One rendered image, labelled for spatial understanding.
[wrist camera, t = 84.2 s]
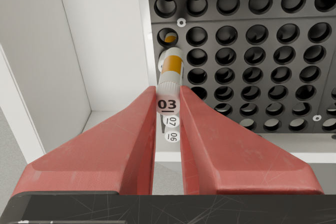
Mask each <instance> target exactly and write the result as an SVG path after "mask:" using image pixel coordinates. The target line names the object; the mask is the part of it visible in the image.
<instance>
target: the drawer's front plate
mask: <svg viewBox="0 0 336 224"><path fill-rule="evenodd" d="M0 107H1V109H2V111H3V113H4V115H5V117H6V119H7V121H8V123H9V126H10V128H11V130H12V132H13V134H14V136H15V138H16V140H17V143H18V145H19V147H20V149H21V151H22V153H23V155H24V157H25V159H26V162H27V164H29V163H31V162H32V161H34V160H36V159H38V158H39V157H41V156H43V155H45V154H46V153H48V152H50V151H52V150H53V149H55V148H57V147H59V146H60V145H62V144H64V143H66V142H67V141H69V140H71V139H72V138H74V137H76V136H78V135H79V134H81V133H82V132H83V130H84V128H85V125H86V123H87V121H88V119H89V117H90V115H91V112H92V110H91V106H90V102H89V99H88V95H87V91H86V87H85V83H84V80H83V76H82V72H81V68H80V64H79V61H78V57H77V53H76V49H75V45H74V42H73V38H72V34H71V30H70V26H69V23H68V19H67V15H66V11H65V7H64V4H63V0H0Z"/></svg>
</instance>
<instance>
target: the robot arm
mask: <svg viewBox="0 0 336 224"><path fill-rule="evenodd" d="M156 131H157V110H156V86H149V87H148V88H147V89H146V90H145V91H143V92H142V93H141V94H140V95H139V96H138V97H137V98H136V99H135V100H134V101H133V102H132V103H131V104H130V105H129V106H127V107H126V108H125V109H123V110H122V111H120V112H118V113H116V114H114V115H112V116H111V117H109V118H107V119H105V120H104V121H102V122H100V123H99V124H97V125H95V126H93V127H92V128H90V129H88V130H86V131H85V132H83V133H81V134H79V135H78V136H76V137H74V138H72V139H71V140H69V141H67V142H66V143H64V144H62V145H60V146H59V147H57V148H55V149H53V150H52V151H50V152H48V153H46V154H45V155H43V156H41V157H39V158H38V159H36V160H34V161H32V162H31V163H29V164H27V166H26V167H25V169H24V171H23V173H22V175H21V177H20V179H19V181H18V183H17V185H16V187H15V189H14V191H13V193H12V195H11V197H10V199H9V201H8V203H7V205H6V207H5V209H4V211H3V213H2V215H1V217H0V224H336V195H325V194H324V192H323V190H322V188H321V186H320V184H319V182H318V180H317V178H316V176H315V174H314V172H313V170H312V168H311V166H310V165H309V164H308V163H306V162H305V161H303V160H301V159H299V158H298V157H296V156H294V155H292V154H291V153H289V152H287V151H285V150H284V149H282V148H280V147H278V146H277V145H275V144H273V143H271V142H270V141H268V140H266V139H264V138H263V137H261V136H259V135H257V134H256V133H254V132H252V131H250V130H249V129H247V128H245V127H243V126H242V125H240V124H238V123H236V122H235V121H233V120H231V119H230V118H228V117H226V116H224V115H223V114H221V113H219V112H217V111H215V110H213V109H212V108H210V107H209V106H208V105H207V104H206V103H205V102H203V101H202V100H201V99H200V98H199V97H198V96H197V95H196V94H195V93H194V92H193V91H192V90H191V89H190V88H189V87H188V86H185V85H181V86H180V111H179V132H180V155H181V167H182V180H183V192H184V195H152V192H153V179H154V167H155V155H156Z"/></svg>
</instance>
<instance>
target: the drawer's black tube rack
mask: <svg viewBox="0 0 336 224"><path fill-rule="evenodd" d="M156 4H157V7H158V9H159V10H160V11H161V12H163V13H170V12H172V11H173V10H174V8H175V3H174V1H173V0H158V1H157V2H156ZM180 5H181V18H179V19H178V20H177V22H151V24H177V25H178V26H179V27H181V28H182V51H183V53H184V64H183V65H184V70H183V75H184V85H185V86H188V87H189V88H190V89H191V90H192V91H193V92H194V93H195V94H196V95H197V96H198V97H199V98H200V99H201V100H202V101H203V102H205V103H206V104H207V105H208V106H209V107H210V108H212V109H213V110H215V111H217V112H219V111H218V110H227V111H225V112H219V113H221V114H223V115H224V116H226V117H228V118H230V119H231V120H233V121H235V122H236V123H238V124H240V122H241V121H242V120H244V119H251V120H253V121H254V122H253V124H251V125H250V126H246V127H245V126H244V127H245V128H247V129H249V130H250V131H252V132H254V133H312V134H314V133H336V122H335V124H333V125H331V126H323V123H324V122H325V121H326V120H328V119H333V118H334V119H336V110H335V111H328V109H336V0H180ZM243 110H252V111H249V112H245V111H243ZM268 110H277V111H273V112H271V111H268ZM294 110H303V111H294ZM269 119H277V120H279V122H278V123H277V124H276V125H274V126H266V125H265V122H266V121H267V120H269ZM295 119H304V122H303V123H302V124H301V125H299V126H291V125H290V123H291V122H292V121H293V120H295Z"/></svg>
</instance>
